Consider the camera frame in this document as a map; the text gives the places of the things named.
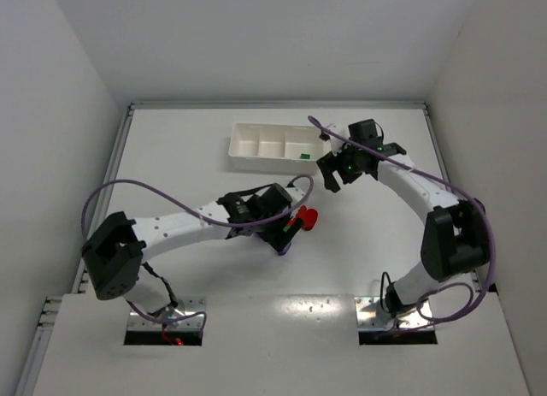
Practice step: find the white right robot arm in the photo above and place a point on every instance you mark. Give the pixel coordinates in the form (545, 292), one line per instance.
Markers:
(456, 239)

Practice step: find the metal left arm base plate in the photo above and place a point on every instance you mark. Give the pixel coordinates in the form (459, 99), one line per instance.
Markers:
(189, 315)

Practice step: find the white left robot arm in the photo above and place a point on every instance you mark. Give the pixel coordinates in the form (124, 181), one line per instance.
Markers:
(118, 254)

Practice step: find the red rounded lego brick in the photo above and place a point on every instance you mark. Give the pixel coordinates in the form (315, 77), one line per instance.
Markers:
(308, 216)

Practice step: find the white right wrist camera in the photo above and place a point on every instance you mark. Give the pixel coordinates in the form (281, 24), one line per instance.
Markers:
(335, 135)

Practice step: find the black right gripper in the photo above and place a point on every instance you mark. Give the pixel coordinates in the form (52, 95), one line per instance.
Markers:
(332, 167)

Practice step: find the red green rounded lego stack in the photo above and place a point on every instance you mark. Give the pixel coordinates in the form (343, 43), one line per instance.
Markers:
(293, 226)

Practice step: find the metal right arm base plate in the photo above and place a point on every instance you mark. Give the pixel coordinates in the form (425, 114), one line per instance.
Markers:
(371, 317)

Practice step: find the purple butterfly lego brick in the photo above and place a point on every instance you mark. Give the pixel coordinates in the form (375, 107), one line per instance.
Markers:
(284, 250)

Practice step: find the white compartment tray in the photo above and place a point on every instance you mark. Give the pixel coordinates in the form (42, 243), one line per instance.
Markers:
(275, 148)

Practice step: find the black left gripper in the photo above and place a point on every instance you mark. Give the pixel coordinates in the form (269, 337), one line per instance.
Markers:
(281, 232)

